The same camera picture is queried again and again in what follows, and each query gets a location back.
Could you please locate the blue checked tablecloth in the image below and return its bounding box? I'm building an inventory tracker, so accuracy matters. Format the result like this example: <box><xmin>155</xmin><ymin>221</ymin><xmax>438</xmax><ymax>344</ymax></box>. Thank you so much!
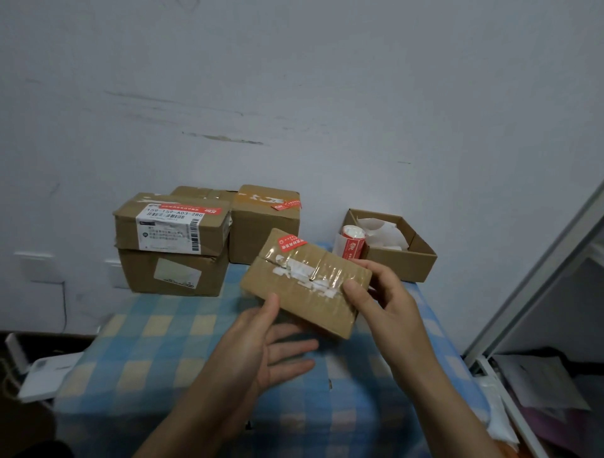
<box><xmin>53</xmin><ymin>242</ymin><xmax>492</xmax><ymax>458</ymax></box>

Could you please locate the white router box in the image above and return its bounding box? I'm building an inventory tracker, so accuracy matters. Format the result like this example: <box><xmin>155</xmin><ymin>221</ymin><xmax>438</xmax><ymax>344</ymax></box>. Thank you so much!
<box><xmin>4</xmin><ymin>332</ymin><xmax>85</xmax><ymax>403</ymax></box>

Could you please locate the white wall socket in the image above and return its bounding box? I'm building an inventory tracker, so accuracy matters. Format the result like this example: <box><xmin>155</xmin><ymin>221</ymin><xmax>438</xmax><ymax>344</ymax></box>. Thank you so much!
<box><xmin>13</xmin><ymin>252</ymin><xmax>65</xmax><ymax>285</ymax></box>
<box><xmin>104</xmin><ymin>259</ymin><xmax>131</xmax><ymax>290</ymax></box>

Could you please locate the grey paper sheet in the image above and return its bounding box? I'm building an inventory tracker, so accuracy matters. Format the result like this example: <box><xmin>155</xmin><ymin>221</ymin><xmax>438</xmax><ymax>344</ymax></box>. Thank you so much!
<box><xmin>492</xmin><ymin>354</ymin><xmax>592</xmax><ymax>412</ymax></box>

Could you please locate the pink cloth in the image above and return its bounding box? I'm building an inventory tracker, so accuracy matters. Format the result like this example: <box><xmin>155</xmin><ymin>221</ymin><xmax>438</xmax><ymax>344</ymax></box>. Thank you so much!
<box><xmin>523</xmin><ymin>405</ymin><xmax>604</xmax><ymax>458</ymax></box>

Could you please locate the person's left forearm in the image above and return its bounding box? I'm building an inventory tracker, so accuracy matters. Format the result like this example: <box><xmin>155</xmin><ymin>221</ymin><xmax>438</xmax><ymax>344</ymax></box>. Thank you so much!
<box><xmin>133</xmin><ymin>356</ymin><xmax>259</xmax><ymax>458</ymax></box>

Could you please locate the white crumpled paper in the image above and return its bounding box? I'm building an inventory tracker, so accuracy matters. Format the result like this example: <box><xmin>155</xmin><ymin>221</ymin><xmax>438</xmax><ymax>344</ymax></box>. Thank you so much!
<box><xmin>356</xmin><ymin>215</ymin><xmax>409</xmax><ymax>251</ymax></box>

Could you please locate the plain brown cardboard box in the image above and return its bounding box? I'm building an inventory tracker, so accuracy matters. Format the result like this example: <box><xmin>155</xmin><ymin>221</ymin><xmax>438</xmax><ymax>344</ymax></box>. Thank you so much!
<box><xmin>170</xmin><ymin>185</ymin><xmax>238</xmax><ymax>204</ymax></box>

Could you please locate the cardboard box with blank label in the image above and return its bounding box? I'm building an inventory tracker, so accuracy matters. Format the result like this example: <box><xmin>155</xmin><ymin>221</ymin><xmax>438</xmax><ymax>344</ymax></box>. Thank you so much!
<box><xmin>117</xmin><ymin>246</ymin><xmax>230</xmax><ymax>298</ymax></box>

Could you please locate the cardboard box with red stickers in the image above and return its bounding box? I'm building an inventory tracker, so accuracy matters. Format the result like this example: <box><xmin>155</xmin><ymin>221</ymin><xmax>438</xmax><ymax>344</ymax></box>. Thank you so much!
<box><xmin>228</xmin><ymin>184</ymin><xmax>303</xmax><ymax>266</ymax></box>

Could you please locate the taped cardboard parcel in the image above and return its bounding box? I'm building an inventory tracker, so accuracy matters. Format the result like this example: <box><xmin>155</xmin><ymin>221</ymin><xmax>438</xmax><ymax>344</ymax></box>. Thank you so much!
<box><xmin>239</xmin><ymin>228</ymin><xmax>374</xmax><ymax>340</ymax></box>

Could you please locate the white plastic bag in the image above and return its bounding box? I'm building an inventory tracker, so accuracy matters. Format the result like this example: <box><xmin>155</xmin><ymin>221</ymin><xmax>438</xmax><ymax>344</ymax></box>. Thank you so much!
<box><xmin>476</xmin><ymin>375</ymin><xmax>521</xmax><ymax>446</ymax></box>

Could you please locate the person's left hand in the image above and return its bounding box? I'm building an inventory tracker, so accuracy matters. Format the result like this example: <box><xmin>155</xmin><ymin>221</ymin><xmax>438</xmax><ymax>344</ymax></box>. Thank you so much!
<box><xmin>212</xmin><ymin>293</ymin><xmax>320</xmax><ymax>407</ymax></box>

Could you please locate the person's right hand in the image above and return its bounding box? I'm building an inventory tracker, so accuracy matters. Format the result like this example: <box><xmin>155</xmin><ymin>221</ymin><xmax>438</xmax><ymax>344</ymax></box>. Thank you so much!
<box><xmin>342</xmin><ymin>259</ymin><xmax>443</xmax><ymax>381</ymax></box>

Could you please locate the open empty cardboard box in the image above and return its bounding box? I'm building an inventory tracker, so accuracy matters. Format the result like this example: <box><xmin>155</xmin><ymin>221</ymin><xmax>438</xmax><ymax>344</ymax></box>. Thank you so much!
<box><xmin>342</xmin><ymin>209</ymin><xmax>439</xmax><ymax>284</ymax></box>

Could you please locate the cardboard box with shipping label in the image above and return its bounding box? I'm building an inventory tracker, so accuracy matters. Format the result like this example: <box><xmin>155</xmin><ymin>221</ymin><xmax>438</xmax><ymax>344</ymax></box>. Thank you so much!
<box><xmin>113</xmin><ymin>192</ymin><xmax>232</xmax><ymax>258</ymax></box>

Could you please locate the white cabinet frame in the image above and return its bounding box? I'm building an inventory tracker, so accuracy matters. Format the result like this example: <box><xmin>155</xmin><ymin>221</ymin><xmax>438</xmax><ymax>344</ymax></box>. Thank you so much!
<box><xmin>464</xmin><ymin>181</ymin><xmax>604</xmax><ymax>458</ymax></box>

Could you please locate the red and white label roll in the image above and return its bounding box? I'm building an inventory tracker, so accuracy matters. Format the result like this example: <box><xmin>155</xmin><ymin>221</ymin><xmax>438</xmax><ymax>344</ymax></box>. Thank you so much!
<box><xmin>333</xmin><ymin>225</ymin><xmax>368</xmax><ymax>260</ymax></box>

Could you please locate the person's right forearm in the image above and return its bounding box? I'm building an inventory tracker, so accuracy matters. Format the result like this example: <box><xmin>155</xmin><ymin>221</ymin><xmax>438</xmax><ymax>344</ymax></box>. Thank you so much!
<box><xmin>395</xmin><ymin>361</ymin><xmax>503</xmax><ymax>458</ymax></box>

